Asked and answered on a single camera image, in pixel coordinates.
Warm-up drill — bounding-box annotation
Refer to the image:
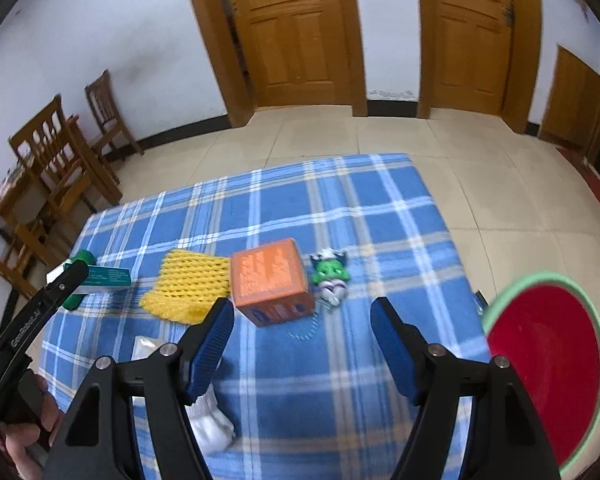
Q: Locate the white plastic bag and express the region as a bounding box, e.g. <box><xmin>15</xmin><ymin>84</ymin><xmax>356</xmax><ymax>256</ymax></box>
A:
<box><xmin>132</xmin><ymin>336</ymin><xmax>235</xmax><ymax>457</ymax></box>

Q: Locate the teal white box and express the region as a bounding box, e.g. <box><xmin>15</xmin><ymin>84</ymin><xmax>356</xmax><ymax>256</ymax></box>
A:
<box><xmin>45</xmin><ymin>263</ymin><xmax>132</xmax><ymax>295</ymax></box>

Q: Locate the yellow foam net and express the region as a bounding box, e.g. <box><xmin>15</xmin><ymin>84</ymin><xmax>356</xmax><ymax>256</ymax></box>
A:
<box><xmin>140</xmin><ymin>249</ymin><xmax>230</xmax><ymax>325</ymax></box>

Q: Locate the orange cardboard box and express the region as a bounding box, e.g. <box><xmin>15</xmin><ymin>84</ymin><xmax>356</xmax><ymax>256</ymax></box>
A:
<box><xmin>230</xmin><ymin>238</ymin><xmax>315</xmax><ymax>327</ymax></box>

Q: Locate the person's left hand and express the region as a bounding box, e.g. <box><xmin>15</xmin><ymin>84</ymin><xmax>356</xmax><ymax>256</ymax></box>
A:
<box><xmin>0</xmin><ymin>374</ymin><xmax>65</xmax><ymax>480</ymax></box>

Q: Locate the green flower-shaped container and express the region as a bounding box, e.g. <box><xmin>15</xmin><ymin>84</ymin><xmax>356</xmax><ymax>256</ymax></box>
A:
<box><xmin>62</xmin><ymin>249</ymin><xmax>96</xmax><ymax>311</ymax></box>

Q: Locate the red bin green rim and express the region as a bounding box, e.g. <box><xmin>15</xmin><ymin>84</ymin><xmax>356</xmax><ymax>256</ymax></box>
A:
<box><xmin>481</xmin><ymin>271</ymin><xmax>600</xmax><ymax>476</ymax></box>

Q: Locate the wooden chair at left edge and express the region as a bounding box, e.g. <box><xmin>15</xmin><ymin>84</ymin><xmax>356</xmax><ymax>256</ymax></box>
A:
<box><xmin>0</xmin><ymin>244</ymin><xmax>39</xmax><ymax>302</ymax></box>

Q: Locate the wooden dining table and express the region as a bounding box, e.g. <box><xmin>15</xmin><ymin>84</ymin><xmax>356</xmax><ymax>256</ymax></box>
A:
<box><xmin>0</xmin><ymin>114</ymin><xmax>124</xmax><ymax>266</ymax></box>

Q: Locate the blue plaid tablecloth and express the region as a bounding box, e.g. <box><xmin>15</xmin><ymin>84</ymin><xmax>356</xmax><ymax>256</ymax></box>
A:
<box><xmin>40</xmin><ymin>153</ymin><xmax>490</xmax><ymax>479</ymax></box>

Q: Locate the near wooden chair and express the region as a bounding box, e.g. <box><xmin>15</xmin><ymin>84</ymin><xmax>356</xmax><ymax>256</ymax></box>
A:
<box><xmin>9</xmin><ymin>94</ymin><xmax>122</xmax><ymax>214</ymax></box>

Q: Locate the far wooden chair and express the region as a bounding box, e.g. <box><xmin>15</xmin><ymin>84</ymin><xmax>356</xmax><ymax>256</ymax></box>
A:
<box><xmin>84</xmin><ymin>70</ymin><xmax>144</xmax><ymax>155</ymax></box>

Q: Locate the red door mat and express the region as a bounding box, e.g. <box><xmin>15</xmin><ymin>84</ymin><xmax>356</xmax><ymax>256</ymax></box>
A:
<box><xmin>557</xmin><ymin>148</ymin><xmax>600</xmax><ymax>203</ymax></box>

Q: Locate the right wooden door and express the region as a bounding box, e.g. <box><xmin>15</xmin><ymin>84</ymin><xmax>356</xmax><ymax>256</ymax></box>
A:
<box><xmin>417</xmin><ymin>0</ymin><xmax>542</xmax><ymax>133</ymax></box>

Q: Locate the left wooden door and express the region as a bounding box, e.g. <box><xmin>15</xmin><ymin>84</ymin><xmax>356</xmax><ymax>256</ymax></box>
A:
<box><xmin>190</xmin><ymin>0</ymin><xmax>367</xmax><ymax>127</ymax></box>

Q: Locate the green toy figure keychain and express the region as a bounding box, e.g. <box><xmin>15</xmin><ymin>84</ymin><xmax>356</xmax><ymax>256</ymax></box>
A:
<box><xmin>310</xmin><ymin>248</ymin><xmax>351</xmax><ymax>308</ymax></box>

